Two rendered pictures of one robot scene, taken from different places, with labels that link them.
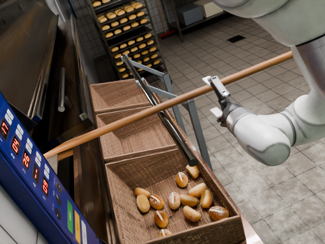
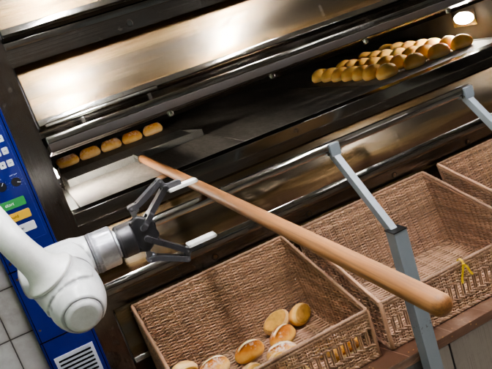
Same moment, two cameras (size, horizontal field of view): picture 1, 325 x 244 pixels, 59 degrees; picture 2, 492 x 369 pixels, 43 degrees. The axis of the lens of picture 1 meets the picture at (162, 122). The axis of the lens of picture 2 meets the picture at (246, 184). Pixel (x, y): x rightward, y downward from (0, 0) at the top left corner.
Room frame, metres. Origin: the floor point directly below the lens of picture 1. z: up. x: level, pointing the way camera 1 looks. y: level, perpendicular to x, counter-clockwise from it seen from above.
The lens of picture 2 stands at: (0.78, -1.57, 1.57)
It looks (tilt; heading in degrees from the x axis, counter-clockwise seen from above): 15 degrees down; 79
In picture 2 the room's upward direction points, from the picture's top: 18 degrees counter-clockwise
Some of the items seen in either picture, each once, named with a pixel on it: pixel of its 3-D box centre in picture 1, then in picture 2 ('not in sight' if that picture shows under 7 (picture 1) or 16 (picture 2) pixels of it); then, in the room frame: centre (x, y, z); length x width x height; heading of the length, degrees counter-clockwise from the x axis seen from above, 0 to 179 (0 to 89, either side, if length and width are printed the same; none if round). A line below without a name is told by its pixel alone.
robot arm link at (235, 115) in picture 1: (242, 122); (105, 248); (0.71, -0.23, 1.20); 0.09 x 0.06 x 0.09; 96
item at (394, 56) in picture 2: not in sight; (386, 58); (2.05, 0.93, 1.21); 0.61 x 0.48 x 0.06; 97
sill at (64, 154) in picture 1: (67, 96); (323, 117); (1.52, 0.45, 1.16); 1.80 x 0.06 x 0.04; 7
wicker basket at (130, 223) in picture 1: (167, 197); (249, 329); (0.99, 0.10, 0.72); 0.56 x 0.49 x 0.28; 7
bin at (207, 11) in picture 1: (208, 7); not in sight; (5.73, -1.58, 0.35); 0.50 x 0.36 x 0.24; 8
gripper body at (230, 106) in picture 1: (230, 112); (136, 235); (0.78, -0.22, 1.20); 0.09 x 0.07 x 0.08; 6
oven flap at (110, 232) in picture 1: (82, 115); (337, 156); (1.52, 0.42, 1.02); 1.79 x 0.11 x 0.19; 7
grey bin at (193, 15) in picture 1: (188, 14); not in sight; (5.69, -1.16, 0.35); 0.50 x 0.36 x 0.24; 6
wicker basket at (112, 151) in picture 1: (140, 136); (409, 248); (1.57, 0.16, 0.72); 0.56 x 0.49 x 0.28; 6
